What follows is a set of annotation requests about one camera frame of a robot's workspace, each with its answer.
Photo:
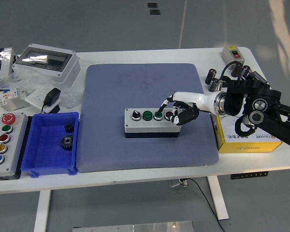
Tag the grey enclosure with clear lid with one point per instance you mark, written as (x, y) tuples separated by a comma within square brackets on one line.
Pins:
[(62, 72)]

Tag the clear plastic bag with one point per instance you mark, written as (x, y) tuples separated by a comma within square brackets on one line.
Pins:
[(36, 82)]

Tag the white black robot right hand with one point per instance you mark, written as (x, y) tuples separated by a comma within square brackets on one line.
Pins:
[(193, 99)]

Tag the blue plastic bin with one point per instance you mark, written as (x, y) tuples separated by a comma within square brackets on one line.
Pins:
[(46, 157)]

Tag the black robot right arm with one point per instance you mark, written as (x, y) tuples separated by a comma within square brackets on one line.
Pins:
[(263, 96)]

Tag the grey five-button control box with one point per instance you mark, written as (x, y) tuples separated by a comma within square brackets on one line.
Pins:
[(10, 164)]

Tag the white wall socket plate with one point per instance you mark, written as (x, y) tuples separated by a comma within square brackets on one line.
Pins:
[(35, 97)]

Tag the large black bevel gear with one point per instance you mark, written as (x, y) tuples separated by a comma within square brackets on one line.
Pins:
[(66, 142)]

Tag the grey two-button switch box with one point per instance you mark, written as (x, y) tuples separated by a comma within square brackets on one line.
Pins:
[(232, 56)]

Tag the yellow white cardboard box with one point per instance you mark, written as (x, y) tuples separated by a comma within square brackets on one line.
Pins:
[(246, 145)]

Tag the white circuit breaker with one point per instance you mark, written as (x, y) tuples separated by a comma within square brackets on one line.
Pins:
[(10, 94)]

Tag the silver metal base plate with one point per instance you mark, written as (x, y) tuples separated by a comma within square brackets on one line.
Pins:
[(135, 227)]

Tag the blue-grey table mat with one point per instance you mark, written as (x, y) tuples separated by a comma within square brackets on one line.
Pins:
[(116, 84)]

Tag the dark floor plate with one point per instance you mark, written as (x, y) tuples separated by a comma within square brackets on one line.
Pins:
[(152, 5), (154, 12)]

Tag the black table height controller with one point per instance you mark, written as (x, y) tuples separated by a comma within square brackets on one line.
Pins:
[(249, 175)]

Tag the black cylindrical capacitor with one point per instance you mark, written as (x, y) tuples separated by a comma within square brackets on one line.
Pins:
[(246, 70), (213, 85), (236, 70), (210, 76)]

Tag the black power adapter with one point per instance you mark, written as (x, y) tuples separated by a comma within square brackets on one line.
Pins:
[(52, 96)]

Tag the black green electronic module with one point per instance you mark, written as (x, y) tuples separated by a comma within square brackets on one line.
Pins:
[(259, 76)]

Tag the white black device in wrap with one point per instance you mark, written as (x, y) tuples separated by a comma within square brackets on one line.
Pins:
[(4, 62)]

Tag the white table leg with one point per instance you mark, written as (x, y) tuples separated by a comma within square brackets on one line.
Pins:
[(42, 210), (218, 198)]

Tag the small black bevel gear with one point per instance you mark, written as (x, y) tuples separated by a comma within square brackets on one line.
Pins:
[(69, 127)]

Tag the grey four-button control box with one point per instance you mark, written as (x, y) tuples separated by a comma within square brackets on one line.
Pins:
[(149, 126)]

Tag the grey bracket under table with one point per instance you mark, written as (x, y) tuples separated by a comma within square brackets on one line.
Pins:
[(175, 183)]

